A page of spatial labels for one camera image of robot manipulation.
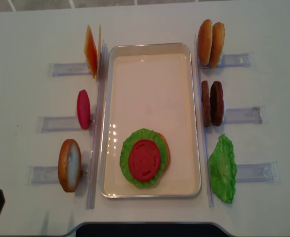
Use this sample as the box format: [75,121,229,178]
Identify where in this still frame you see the green lettuce on tray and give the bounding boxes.
[120,128,170,188]

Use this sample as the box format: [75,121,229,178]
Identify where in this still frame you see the red tomato slice on tray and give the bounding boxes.
[128,139,161,182]

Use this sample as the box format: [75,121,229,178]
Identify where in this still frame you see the standing red tomato slice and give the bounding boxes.
[77,89,90,130]

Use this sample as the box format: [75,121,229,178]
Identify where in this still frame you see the dark brown meat patty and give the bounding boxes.
[210,81,224,126]

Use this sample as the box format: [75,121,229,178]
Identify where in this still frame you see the pale yellow cheese slice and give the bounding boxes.
[96,25,101,80]

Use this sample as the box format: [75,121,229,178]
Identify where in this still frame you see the orange cheese slice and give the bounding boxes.
[83,25,97,78]

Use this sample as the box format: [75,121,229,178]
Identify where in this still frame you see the standing green lettuce leaf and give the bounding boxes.
[209,134,237,204]

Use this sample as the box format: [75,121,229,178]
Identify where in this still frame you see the clear holder for tomato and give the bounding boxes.
[36,116,83,133]

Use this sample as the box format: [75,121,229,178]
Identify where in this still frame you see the clear holder for cheese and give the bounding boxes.
[48,63,91,77]

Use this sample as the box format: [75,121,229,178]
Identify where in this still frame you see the clear holder for patties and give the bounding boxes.
[222,106,268,124]

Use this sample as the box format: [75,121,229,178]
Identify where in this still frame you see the clear holder for lettuce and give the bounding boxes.
[236,161,280,183]

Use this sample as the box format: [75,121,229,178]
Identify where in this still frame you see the white rectangular metal tray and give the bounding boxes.
[98,43,201,198]

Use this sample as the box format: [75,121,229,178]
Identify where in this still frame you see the bottom bun on tray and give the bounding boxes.
[158,133,171,171]

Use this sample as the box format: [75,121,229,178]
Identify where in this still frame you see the standing bun top left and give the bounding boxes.
[58,139,82,193]

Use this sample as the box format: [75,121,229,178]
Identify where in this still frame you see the sesame bun half outer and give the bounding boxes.
[197,19,212,65]

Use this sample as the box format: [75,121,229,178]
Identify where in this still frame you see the clear holder right buns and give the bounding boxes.
[199,51,255,70]

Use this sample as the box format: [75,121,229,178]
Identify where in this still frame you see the clear holder for bun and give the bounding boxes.
[27,164,89,186]

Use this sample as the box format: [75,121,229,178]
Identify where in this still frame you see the long clear left rail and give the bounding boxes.
[86,40,108,209]

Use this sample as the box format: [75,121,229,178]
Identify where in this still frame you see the long clear rail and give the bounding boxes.
[195,34,214,207]
[86,40,108,209]

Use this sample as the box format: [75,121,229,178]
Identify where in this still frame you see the long clear right rail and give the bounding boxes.
[195,34,214,207]

